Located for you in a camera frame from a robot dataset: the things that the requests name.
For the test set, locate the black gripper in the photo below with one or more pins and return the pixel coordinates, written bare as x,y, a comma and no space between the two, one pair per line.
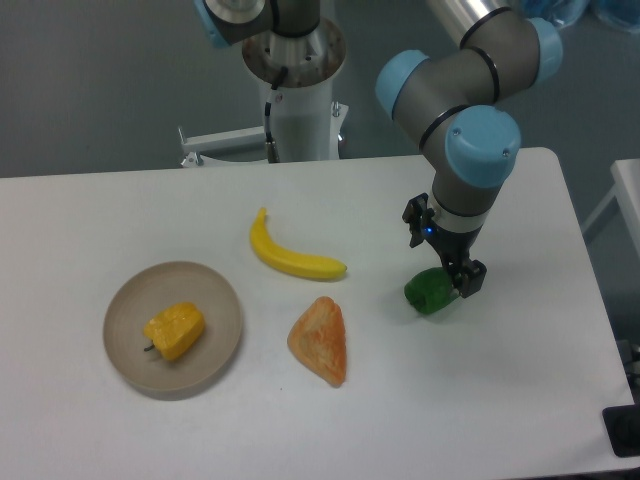
453,250

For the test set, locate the green bell pepper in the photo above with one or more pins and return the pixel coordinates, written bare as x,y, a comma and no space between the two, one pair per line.
430,291

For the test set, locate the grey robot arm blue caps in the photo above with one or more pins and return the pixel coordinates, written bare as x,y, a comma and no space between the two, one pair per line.
446,107

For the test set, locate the yellow bell pepper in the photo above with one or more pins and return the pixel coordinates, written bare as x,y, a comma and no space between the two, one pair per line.
173,331

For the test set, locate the beige round plate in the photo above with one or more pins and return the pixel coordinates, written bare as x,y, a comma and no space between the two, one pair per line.
152,291

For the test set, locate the yellow banana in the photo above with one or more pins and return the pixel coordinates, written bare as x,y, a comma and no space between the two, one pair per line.
302,265

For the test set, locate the orange triangular pastry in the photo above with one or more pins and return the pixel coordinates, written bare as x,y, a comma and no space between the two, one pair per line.
318,341

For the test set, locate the white side table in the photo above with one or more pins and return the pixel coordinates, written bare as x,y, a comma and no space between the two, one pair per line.
622,197

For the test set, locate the black device at table edge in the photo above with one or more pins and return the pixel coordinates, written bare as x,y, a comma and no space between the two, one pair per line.
622,426

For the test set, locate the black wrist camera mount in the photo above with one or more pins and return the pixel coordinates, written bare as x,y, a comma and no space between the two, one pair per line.
418,215

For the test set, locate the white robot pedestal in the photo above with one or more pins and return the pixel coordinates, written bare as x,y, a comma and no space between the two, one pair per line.
300,119

